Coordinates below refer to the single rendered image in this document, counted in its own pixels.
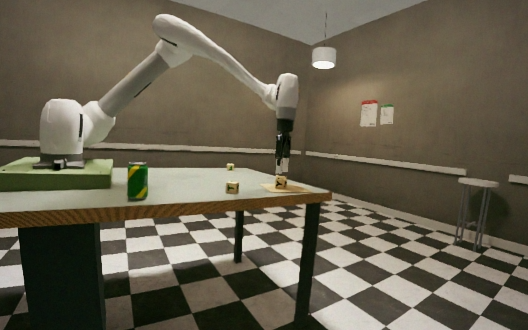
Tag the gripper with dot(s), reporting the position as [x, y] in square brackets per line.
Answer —
[284, 126]

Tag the green and yellow drink can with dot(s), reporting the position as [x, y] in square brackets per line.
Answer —
[137, 181]

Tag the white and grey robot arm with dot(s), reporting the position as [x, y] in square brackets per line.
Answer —
[64, 128]

